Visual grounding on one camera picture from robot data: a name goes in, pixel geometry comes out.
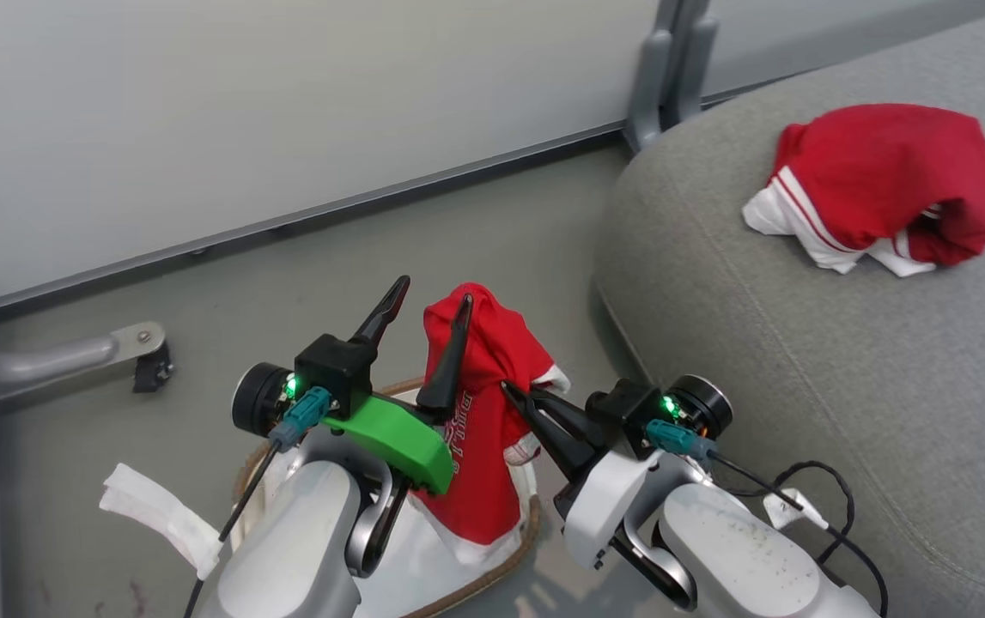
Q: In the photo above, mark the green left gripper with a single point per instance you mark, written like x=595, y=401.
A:
x=398, y=438

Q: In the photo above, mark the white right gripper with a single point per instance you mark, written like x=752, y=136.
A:
x=608, y=506

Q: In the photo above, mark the red printed garment white cuffs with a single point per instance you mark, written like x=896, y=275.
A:
x=492, y=360

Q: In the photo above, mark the red garment with striped trim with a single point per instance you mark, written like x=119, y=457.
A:
x=878, y=167

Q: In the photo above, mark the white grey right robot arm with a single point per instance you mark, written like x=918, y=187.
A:
x=732, y=558

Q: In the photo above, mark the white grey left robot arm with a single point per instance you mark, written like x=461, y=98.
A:
x=294, y=549

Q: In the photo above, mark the grey fabric sofa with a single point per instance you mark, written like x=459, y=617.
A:
x=844, y=369

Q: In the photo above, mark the white laundry basket brown rim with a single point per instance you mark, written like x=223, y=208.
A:
x=423, y=575

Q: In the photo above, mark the black caster wheel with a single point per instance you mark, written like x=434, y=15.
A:
x=153, y=371

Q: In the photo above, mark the long grey partition foot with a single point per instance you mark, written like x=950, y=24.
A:
x=45, y=359

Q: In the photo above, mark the teal right camera connector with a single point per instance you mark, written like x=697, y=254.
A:
x=677, y=438

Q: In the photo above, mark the teal camera connector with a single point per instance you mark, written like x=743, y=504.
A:
x=303, y=416
x=677, y=438

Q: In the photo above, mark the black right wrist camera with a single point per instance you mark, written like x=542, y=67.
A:
x=702, y=403

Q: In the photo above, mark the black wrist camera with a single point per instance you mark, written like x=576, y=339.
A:
x=258, y=399
x=702, y=403

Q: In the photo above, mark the teal left camera connector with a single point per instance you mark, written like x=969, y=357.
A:
x=303, y=416

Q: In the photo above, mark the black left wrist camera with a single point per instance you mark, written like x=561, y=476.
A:
x=258, y=399

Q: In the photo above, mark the aluminium partition bottom rail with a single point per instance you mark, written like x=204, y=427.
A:
x=286, y=223

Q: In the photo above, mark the grey partition upright post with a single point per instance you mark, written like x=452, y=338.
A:
x=681, y=13

